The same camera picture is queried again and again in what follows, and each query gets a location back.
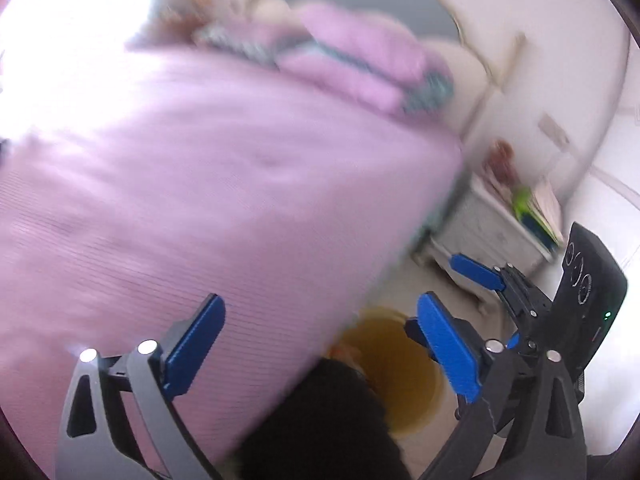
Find dark cloth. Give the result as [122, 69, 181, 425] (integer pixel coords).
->
[234, 356, 412, 480]

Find white carved nightstand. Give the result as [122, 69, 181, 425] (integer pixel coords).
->
[414, 172, 562, 317]

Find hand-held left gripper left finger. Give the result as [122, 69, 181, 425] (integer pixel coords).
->
[55, 294, 227, 480]

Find pink pillow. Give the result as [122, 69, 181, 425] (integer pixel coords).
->
[276, 1, 453, 117]

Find bed with purple sheet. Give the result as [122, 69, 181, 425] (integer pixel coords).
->
[0, 42, 467, 477]

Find bright green packet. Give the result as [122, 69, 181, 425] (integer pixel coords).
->
[509, 186, 535, 217]

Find white wall socket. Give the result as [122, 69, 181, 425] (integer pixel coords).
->
[537, 114, 572, 150]

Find books on nightstand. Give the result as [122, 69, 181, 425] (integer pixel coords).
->
[520, 179, 565, 247]

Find floral bundle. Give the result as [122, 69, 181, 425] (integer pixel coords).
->
[486, 139, 517, 183]

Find teal patterned pillow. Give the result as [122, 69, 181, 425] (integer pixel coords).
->
[194, 22, 282, 67]

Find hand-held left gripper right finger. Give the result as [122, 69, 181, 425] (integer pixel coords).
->
[404, 292, 589, 480]

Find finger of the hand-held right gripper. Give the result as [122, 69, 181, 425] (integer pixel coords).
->
[504, 317, 543, 357]
[449, 253, 551, 323]

